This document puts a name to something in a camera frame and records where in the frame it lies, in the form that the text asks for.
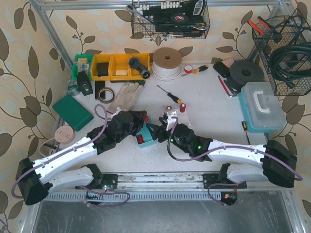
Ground beige work glove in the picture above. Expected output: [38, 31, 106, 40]
[107, 83, 144, 114]

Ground large red spring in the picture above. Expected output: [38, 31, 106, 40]
[179, 103, 186, 113]

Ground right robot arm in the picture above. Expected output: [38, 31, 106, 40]
[146, 116, 303, 188]

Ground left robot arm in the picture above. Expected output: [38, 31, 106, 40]
[16, 110, 147, 206]

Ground turquoise plastic tray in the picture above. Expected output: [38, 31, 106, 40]
[136, 123, 157, 148]

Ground black orange screwdriver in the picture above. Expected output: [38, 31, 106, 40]
[157, 85, 182, 104]

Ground brown tape roll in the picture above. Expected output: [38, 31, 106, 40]
[97, 87, 115, 104]

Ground black pipe fitting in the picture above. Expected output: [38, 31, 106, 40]
[128, 58, 151, 80]

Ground red tape roll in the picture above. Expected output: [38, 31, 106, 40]
[184, 65, 192, 74]

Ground black foam block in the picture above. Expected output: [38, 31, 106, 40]
[96, 62, 109, 77]

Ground black measuring device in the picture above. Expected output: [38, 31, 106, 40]
[77, 71, 93, 96]

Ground glass jar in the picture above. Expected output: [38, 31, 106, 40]
[67, 80, 81, 96]

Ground green sanding block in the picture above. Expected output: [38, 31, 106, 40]
[52, 94, 94, 131]

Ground green parts bin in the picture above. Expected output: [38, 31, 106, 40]
[71, 54, 94, 81]

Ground round beige power strip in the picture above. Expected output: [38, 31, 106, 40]
[54, 125, 75, 144]

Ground black sponge block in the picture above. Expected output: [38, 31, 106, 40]
[213, 61, 230, 78]

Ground small yellow black screwdriver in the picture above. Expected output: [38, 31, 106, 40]
[241, 121, 251, 145]

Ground clear turquoise storage box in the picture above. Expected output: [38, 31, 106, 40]
[238, 82, 286, 133]

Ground white peg base plate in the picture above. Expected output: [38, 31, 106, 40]
[164, 108, 191, 130]

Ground white cable spool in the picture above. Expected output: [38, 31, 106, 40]
[152, 47, 183, 82]

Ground red handled hex key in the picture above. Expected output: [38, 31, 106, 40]
[217, 75, 240, 98]

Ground black cable spool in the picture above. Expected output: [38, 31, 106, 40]
[226, 60, 264, 91]

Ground top wire basket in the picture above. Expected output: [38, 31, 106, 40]
[126, 0, 210, 41]

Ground wire basket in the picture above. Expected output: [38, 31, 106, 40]
[247, 15, 311, 96]
[126, 0, 210, 41]

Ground black coiled hose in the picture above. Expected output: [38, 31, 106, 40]
[269, 43, 311, 85]

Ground orange handled pliers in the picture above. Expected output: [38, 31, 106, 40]
[247, 16, 272, 36]

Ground right wire basket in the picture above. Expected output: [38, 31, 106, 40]
[247, 15, 311, 96]

